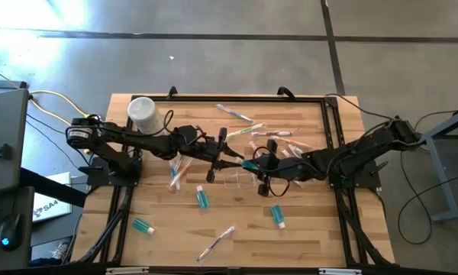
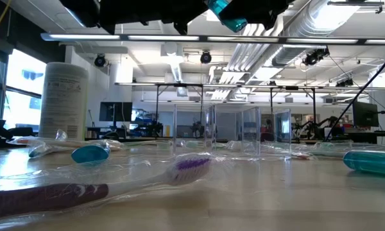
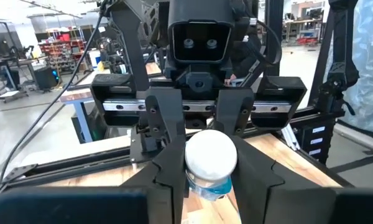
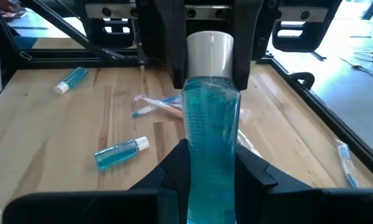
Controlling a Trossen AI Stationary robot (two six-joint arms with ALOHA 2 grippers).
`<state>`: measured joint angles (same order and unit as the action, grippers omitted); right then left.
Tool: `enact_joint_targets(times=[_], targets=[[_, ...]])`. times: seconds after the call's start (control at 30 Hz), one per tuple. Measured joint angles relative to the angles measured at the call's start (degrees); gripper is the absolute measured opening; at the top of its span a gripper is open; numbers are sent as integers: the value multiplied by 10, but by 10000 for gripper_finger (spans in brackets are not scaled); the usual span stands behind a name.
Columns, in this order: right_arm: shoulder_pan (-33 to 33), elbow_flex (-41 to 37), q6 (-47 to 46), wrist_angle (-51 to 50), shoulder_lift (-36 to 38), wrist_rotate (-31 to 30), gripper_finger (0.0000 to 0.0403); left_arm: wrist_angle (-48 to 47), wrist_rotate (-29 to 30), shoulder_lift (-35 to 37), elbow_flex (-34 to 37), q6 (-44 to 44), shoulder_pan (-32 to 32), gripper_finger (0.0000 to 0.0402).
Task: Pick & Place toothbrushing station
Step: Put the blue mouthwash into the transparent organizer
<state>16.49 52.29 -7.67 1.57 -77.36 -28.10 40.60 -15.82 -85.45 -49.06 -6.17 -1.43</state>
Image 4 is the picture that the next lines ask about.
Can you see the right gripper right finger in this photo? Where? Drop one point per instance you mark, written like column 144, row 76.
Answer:
column 298, row 205

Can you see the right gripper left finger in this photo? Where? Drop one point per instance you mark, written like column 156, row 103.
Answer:
column 112, row 208

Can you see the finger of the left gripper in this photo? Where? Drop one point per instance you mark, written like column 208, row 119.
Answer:
column 174, row 37
column 245, row 37

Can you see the blue mouthwash bottle white cap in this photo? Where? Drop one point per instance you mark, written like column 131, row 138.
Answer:
column 118, row 154
column 211, row 124
column 71, row 80

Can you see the person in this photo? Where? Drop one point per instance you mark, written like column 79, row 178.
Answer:
column 7, row 7

